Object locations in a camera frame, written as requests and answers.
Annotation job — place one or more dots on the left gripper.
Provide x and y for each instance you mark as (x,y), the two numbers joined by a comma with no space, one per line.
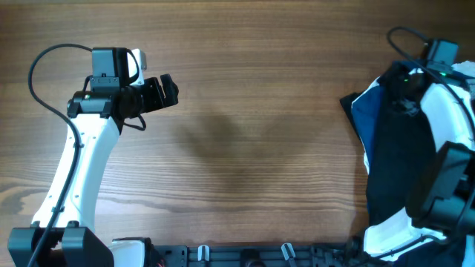
(157,100)

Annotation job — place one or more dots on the black shorts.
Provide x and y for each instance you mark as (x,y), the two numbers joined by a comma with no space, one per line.
(389,183)

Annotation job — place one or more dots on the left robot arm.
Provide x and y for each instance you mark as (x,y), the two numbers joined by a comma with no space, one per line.
(62,230)

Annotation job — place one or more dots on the black garment under pile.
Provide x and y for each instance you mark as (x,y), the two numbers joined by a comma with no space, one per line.
(346,104)

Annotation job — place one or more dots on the blue shirt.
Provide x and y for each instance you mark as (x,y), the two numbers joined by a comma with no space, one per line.
(365,115)

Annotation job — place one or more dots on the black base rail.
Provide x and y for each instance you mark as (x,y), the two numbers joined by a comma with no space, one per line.
(241,256)

